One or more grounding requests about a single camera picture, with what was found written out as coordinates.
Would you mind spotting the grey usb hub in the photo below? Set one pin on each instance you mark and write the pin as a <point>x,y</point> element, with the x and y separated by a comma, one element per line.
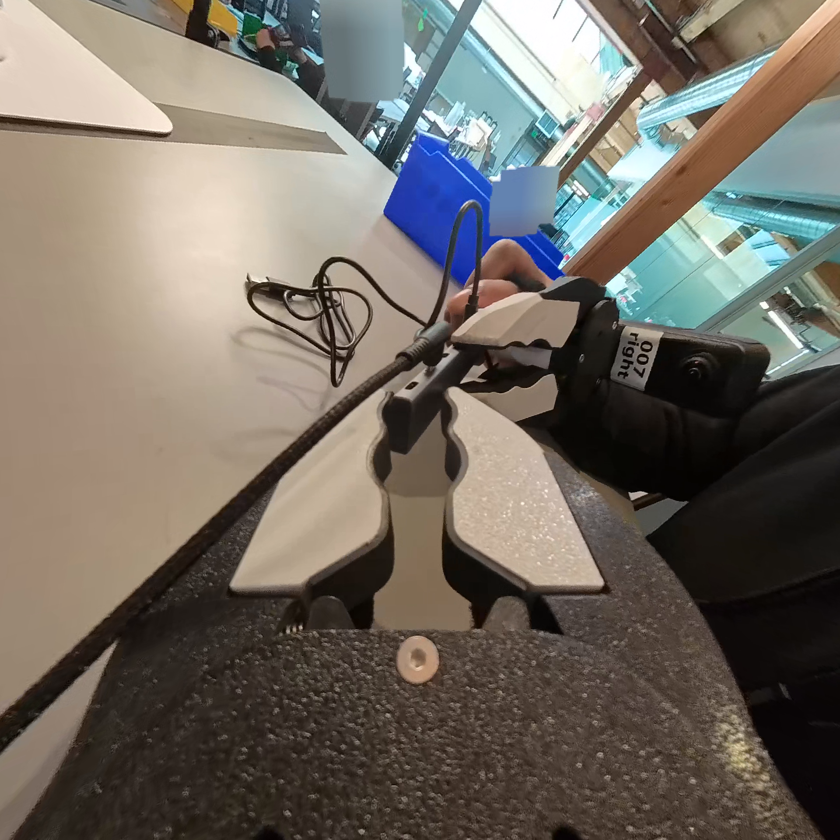
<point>420,407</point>

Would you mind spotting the yellow shape sorter box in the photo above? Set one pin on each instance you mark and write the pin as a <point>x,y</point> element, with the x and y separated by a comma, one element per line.
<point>226,19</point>

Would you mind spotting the white desk lamp stand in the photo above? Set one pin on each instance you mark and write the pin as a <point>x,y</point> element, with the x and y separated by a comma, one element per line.
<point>79,85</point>

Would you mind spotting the person's right forearm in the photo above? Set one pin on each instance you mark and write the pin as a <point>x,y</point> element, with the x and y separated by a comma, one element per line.
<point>689,446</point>

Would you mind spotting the blue plastic bin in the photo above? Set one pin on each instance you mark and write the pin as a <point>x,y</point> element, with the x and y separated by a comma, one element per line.
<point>426,197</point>

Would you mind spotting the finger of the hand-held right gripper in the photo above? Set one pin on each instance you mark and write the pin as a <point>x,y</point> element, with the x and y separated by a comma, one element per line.
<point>522,358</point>
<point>512,318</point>

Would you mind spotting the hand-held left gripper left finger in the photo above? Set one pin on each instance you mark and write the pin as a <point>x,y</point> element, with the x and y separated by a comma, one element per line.
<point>315,518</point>

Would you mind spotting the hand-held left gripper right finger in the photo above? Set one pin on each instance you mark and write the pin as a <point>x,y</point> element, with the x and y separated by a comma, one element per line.
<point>518,518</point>

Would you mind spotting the person's right hand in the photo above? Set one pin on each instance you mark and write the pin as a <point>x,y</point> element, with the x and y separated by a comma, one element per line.
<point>499,269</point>

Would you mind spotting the black metal post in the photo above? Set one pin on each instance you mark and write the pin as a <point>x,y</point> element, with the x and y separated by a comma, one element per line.
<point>426,85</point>

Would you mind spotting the person's black jacket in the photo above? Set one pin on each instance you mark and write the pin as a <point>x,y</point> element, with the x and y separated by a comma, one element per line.
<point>774,623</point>

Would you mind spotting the wooden beam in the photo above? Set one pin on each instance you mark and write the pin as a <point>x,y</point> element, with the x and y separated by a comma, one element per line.
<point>689,170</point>

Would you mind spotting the silver ventilation duct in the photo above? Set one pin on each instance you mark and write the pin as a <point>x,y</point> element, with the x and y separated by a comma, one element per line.
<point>774,220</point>
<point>709,92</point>

